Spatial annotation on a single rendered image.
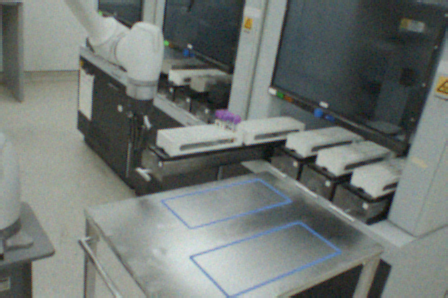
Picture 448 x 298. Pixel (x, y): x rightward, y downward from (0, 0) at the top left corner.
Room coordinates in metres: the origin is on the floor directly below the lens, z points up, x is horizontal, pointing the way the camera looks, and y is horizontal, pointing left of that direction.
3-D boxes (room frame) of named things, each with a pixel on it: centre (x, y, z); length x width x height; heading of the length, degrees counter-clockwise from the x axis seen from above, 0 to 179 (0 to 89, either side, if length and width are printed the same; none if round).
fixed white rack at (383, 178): (1.38, -0.57, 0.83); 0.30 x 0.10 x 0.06; 130
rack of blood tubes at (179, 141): (1.43, 0.08, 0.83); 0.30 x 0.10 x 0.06; 130
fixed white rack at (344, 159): (1.50, -0.47, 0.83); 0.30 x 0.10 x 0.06; 130
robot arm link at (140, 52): (1.29, 0.27, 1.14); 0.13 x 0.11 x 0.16; 49
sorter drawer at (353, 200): (1.47, -0.67, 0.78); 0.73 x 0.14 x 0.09; 130
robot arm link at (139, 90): (1.28, 0.27, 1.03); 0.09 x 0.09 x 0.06
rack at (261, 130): (1.64, -0.16, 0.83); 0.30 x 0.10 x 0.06; 130
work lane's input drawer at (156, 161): (1.52, -0.03, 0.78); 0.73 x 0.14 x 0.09; 130
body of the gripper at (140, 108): (1.28, 0.27, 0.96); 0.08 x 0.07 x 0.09; 40
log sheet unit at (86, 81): (2.94, 1.01, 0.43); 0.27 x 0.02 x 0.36; 40
